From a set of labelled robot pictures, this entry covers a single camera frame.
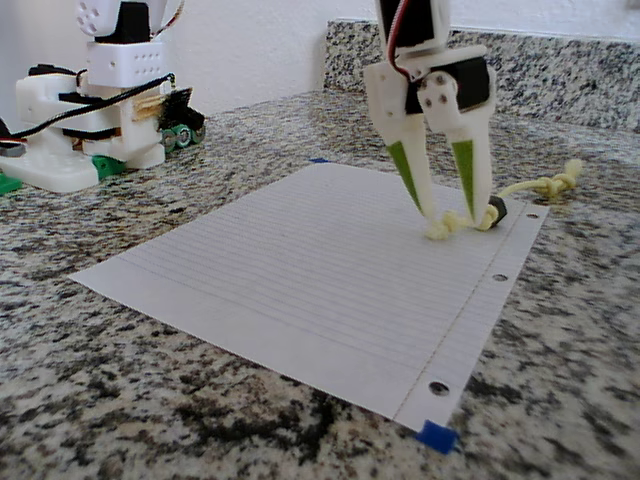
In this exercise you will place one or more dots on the green table clamp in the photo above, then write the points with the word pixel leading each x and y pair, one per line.
pixel 7 184
pixel 107 167

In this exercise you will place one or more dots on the lined paper sheet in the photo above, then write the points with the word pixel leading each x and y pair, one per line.
pixel 300 275

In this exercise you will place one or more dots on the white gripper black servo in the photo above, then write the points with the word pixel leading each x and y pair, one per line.
pixel 387 97

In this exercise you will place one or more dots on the green circuit board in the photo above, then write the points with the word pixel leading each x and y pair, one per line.
pixel 182 137

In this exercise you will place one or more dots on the blue tape piece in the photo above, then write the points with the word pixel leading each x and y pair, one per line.
pixel 318 161
pixel 437 436

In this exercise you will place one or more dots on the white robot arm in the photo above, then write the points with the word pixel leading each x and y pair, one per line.
pixel 120 65

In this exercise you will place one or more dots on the black circuit board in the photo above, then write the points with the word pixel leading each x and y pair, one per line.
pixel 175 112

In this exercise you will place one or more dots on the black hex nut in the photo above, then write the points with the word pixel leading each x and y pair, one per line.
pixel 500 212

